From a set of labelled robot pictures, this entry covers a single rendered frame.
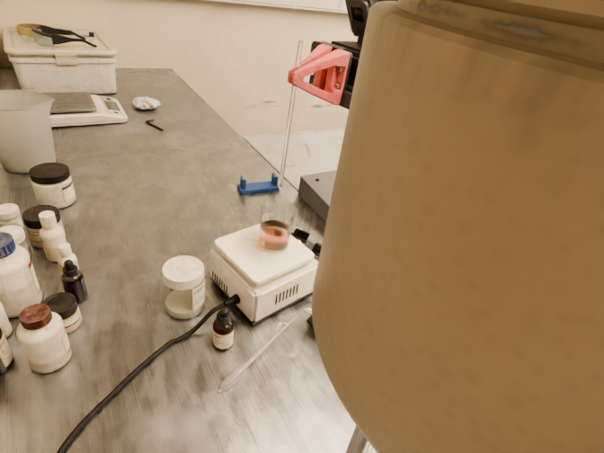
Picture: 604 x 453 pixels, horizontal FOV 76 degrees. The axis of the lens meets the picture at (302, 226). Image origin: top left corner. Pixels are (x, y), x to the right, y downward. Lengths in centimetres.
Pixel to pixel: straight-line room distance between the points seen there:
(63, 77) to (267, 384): 124
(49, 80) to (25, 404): 114
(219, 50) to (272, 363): 166
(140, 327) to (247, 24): 165
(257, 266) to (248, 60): 160
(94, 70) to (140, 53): 43
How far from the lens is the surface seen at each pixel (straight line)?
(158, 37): 193
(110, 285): 70
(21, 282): 66
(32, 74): 153
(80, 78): 154
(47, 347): 57
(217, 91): 206
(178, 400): 55
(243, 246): 61
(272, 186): 95
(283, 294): 60
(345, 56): 53
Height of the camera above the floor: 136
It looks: 34 degrees down
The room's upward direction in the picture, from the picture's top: 9 degrees clockwise
